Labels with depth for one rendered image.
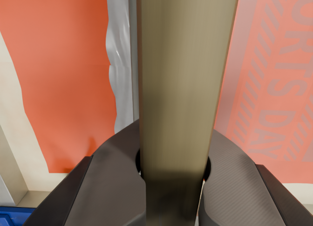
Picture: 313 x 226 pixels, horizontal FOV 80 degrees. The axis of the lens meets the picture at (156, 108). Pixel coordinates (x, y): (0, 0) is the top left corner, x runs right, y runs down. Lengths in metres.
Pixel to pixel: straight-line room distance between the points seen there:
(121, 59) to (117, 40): 0.02
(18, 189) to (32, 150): 0.09
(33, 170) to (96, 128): 0.16
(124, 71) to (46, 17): 0.11
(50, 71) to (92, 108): 0.07
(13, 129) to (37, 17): 0.18
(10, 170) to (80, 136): 0.14
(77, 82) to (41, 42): 0.06
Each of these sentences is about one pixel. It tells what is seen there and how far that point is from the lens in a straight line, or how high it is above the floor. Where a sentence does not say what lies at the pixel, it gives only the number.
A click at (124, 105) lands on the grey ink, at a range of 0.27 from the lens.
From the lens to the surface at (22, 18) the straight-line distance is 0.30.
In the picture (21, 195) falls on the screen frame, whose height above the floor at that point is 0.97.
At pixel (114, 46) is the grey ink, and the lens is 0.25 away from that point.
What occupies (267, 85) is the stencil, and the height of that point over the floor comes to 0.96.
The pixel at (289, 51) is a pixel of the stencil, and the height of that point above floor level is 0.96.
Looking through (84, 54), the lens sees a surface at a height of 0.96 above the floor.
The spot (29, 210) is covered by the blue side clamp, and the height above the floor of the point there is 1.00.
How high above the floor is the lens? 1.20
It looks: 62 degrees down
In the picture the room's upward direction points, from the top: 175 degrees counter-clockwise
